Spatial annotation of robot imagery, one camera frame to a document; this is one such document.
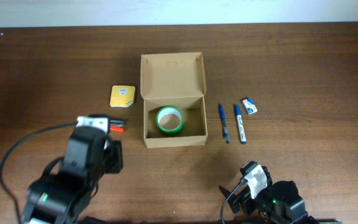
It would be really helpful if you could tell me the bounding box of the white blue eraser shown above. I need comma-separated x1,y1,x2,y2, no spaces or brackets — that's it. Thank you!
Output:
242,98,257,114

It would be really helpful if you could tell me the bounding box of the green tape roll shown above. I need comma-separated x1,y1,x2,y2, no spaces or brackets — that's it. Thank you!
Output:
156,106,184,135

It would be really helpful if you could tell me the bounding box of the cardboard box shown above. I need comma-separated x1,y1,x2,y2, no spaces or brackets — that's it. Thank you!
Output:
140,52,208,148

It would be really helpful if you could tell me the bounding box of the blue ballpoint pen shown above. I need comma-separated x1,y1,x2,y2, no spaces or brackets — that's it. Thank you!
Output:
218,104,230,144

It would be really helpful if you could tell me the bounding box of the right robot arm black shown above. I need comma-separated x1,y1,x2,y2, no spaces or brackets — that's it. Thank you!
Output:
219,180,318,224

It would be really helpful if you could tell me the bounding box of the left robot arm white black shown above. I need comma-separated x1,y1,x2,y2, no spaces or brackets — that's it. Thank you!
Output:
22,140,123,223

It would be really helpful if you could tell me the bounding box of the blue white marker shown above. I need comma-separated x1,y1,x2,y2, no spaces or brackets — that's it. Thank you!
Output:
234,105,247,144

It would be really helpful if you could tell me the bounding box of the black right camera cable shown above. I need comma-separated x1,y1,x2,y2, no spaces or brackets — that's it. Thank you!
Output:
220,179,248,224

